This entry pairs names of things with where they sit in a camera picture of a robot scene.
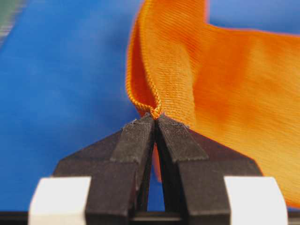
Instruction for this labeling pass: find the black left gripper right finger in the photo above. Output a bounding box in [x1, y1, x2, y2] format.
[156, 113, 288, 225]

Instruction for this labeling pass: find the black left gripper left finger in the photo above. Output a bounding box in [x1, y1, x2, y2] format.
[28, 113, 157, 225]

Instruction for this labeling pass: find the orange towel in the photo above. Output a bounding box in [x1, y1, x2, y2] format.
[126, 0, 300, 207]

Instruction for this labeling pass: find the blue table cloth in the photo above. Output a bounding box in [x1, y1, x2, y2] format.
[0, 0, 300, 211]

